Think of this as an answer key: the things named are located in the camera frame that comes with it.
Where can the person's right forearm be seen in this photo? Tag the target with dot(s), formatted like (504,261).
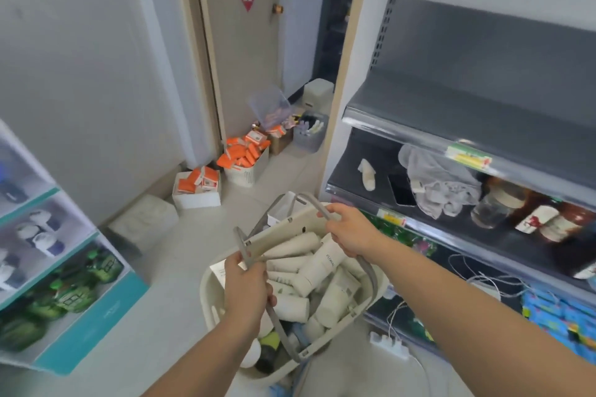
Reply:
(465,317)

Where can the group of green bottles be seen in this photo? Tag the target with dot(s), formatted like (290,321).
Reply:
(65,292)

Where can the brown bottle with white label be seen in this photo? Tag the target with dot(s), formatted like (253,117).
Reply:
(565,224)
(535,217)

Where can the black phone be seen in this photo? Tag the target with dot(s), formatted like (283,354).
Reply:
(402,189)

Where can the white power strip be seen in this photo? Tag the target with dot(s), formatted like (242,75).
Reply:
(390,345)

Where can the stack of blue packets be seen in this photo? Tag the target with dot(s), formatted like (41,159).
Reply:
(561,322)

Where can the dark bottle with green label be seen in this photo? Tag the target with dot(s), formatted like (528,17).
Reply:
(267,355)

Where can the group of white blue bottles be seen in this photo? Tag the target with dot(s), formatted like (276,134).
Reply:
(37,236)

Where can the pile of orange boxes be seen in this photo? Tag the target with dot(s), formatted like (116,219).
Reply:
(242,152)

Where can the yellow green shelf label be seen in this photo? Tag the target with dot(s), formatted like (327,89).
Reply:
(468,157)
(391,217)

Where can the pile of cream tubes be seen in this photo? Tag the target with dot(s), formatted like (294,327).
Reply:
(321,280)

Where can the black display cabinet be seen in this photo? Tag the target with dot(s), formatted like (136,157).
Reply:
(335,15)

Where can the white teal display rack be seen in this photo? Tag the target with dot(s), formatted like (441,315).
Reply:
(93,317)

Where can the white round bottle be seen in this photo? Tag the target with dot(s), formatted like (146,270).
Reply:
(251,355)

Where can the person's left thumb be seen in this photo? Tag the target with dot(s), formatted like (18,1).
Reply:
(271,299)

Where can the white crumpled cloth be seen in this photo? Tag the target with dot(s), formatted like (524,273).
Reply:
(437,180)

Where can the person's right thumb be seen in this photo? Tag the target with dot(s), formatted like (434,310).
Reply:
(342,208)

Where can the clear glass jar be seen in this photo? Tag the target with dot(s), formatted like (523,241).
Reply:
(493,206)

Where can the person's right hand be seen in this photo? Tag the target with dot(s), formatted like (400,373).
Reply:
(356,231)

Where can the white embossed box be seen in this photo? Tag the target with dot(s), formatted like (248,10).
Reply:
(142,222)

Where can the small white figurine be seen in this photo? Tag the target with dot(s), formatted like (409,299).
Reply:
(368,174)

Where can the person's left hand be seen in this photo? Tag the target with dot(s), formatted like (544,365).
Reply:
(244,292)

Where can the flat beige box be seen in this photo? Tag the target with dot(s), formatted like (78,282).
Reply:
(288,230)

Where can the white slotted basket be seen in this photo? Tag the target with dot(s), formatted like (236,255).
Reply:
(249,174)

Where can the brass door knob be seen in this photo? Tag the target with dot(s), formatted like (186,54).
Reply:
(278,9)

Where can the clear plastic bin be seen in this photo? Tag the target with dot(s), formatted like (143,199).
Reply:
(269,106)

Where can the grey metal shelf unit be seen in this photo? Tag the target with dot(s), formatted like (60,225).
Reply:
(465,103)

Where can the grey storage basket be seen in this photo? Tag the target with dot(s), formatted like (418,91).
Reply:
(309,138)

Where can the person's left forearm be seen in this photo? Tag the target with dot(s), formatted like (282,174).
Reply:
(209,359)

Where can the beige door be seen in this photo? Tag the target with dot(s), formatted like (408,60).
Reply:
(242,61)

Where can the row of green packets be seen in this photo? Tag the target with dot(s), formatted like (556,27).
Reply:
(409,236)

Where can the white lidded bin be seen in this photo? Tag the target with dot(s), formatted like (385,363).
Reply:
(318,95)

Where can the white open carton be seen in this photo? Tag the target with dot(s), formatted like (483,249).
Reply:
(195,199)

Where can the brown cardboard box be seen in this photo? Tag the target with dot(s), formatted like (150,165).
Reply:
(281,143)

